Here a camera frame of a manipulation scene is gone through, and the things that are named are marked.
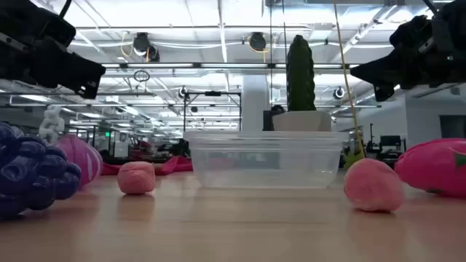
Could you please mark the green cactus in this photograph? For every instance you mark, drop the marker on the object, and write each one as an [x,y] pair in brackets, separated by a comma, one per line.
[300,72]

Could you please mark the clear plastic tupperware container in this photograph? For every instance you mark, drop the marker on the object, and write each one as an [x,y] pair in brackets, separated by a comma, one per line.
[265,174]

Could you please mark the person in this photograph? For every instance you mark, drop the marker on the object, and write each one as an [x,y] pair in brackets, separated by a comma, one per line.
[278,108]

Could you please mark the red toy pepper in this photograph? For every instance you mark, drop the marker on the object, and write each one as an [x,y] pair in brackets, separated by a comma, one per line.
[433,167]

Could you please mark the purple striped toy onion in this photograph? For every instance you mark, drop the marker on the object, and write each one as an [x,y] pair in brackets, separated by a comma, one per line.
[85,160]

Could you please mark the pink toy peach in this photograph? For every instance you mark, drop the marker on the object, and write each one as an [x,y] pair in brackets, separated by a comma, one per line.
[136,178]
[373,185]

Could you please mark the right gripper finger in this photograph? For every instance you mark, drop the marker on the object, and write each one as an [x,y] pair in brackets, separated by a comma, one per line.
[411,43]
[389,78]

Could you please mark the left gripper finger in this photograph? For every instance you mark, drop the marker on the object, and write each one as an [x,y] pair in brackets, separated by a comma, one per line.
[83,78]
[54,60]

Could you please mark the red cloth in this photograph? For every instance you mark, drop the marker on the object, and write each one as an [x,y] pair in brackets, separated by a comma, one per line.
[178,165]

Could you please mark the black monitor on desk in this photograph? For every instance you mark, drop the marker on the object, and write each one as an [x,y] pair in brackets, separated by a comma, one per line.
[390,140]

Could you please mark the white hexagonal plant pot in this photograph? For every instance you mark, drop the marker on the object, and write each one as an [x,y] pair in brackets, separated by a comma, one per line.
[302,122]

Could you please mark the black metal frame stand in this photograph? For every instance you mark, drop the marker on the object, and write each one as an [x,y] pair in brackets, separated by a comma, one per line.
[213,93]

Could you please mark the white robot figure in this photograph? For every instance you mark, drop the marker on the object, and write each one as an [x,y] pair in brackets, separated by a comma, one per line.
[51,125]

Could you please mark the purple toy grapes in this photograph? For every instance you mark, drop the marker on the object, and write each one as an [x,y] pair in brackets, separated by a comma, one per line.
[32,171]

